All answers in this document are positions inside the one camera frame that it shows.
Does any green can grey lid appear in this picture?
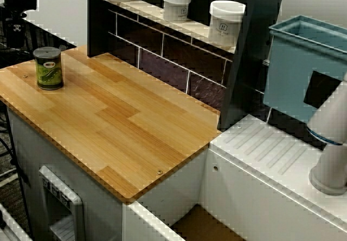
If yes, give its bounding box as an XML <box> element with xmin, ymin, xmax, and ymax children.
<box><xmin>33</xmin><ymin>47</ymin><xmax>65</xmax><ymax>91</ymax></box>

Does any black upright panel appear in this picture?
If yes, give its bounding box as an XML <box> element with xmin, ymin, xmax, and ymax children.
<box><xmin>87</xmin><ymin>0</ymin><xmax>109</xmax><ymax>58</ymax></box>

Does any wooden countertop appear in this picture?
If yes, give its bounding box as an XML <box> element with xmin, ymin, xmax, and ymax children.
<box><xmin>0</xmin><ymin>45</ymin><xmax>222</xmax><ymax>204</ymax></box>

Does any cream shelf board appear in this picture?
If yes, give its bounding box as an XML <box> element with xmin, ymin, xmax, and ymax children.
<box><xmin>91</xmin><ymin>0</ymin><xmax>236</xmax><ymax>54</ymax></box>

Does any grey dispenser panel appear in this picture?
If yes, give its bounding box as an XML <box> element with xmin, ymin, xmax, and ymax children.
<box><xmin>37</xmin><ymin>165</ymin><xmax>85</xmax><ymax>241</ymax></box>

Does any white counter cabinet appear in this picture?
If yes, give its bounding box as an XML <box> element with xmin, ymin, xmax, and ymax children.
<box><xmin>5</xmin><ymin>100</ymin><xmax>209</xmax><ymax>241</ymax></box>

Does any dark grey upright panel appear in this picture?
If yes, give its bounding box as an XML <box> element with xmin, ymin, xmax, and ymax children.
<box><xmin>218</xmin><ymin>0</ymin><xmax>287</xmax><ymax>132</ymax></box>

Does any blue plastic bin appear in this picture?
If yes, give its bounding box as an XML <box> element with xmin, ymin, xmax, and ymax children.
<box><xmin>264</xmin><ymin>15</ymin><xmax>347</xmax><ymax>124</ymax></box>

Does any white toy sink unit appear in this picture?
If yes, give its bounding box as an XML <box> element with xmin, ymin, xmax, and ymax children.
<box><xmin>121</xmin><ymin>113</ymin><xmax>347</xmax><ymax>241</ymax></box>

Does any grey toy faucet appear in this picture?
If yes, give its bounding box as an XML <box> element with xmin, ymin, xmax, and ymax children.
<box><xmin>306</xmin><ymin>71</ymin><xmax>347</xmax><ymax>196</ymax></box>

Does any black hanging cable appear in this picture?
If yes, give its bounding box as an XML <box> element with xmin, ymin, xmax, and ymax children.
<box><xmin>4</xmin><ymin>104</ymin><xmax>35</xmax><ymax>240</ymax></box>

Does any white floor cable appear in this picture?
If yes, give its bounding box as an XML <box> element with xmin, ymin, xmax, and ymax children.
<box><xmin>0</xmin><ymin>170</ymin><xmax>17</xmax><ymax>188</ymax></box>

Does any aluminium frame rail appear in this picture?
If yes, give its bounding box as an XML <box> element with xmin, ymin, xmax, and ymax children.
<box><xmin>0</xmin><ymin>203</ymin><xmax>33</xmax><ymax>241</ymax></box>

